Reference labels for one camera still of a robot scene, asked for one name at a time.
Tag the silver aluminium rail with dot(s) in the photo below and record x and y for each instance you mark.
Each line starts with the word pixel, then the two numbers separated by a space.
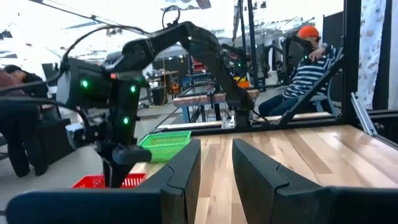
pixel 363 113

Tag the wooden workbench blue legs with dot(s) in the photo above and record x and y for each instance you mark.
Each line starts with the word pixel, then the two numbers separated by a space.
pixel 202 99

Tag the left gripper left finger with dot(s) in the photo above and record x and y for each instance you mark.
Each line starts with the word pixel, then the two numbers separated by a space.
pixel 109 208

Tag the green plastic basket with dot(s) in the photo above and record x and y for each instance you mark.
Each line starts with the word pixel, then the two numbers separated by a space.
pixel 164 146

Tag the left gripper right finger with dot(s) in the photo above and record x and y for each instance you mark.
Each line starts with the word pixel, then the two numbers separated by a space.
pixel 311 208

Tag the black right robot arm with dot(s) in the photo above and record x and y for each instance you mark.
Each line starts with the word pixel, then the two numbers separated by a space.
pixel 199 46

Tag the orange yellow box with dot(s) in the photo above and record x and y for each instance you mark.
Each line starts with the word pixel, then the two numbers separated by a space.
pixel 242 82

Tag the black floor box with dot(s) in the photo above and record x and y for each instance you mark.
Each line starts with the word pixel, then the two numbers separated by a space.
pixel 159 95

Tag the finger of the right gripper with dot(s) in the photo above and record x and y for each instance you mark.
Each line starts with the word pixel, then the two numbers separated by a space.
pixel 106 174
pixel 121 175

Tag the white patterned curtain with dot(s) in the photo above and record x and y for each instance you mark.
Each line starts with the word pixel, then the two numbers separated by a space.
pixel 371 46

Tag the person's hand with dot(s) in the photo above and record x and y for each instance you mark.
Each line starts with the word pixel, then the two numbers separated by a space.
pixel 317 54

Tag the red plastic basket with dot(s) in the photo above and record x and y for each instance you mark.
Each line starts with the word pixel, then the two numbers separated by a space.
pixel 90 182

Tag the black speaker box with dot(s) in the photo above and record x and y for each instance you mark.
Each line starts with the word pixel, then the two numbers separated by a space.
pixel 57 140

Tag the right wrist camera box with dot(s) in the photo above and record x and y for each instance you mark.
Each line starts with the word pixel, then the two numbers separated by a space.
pixel 77 135

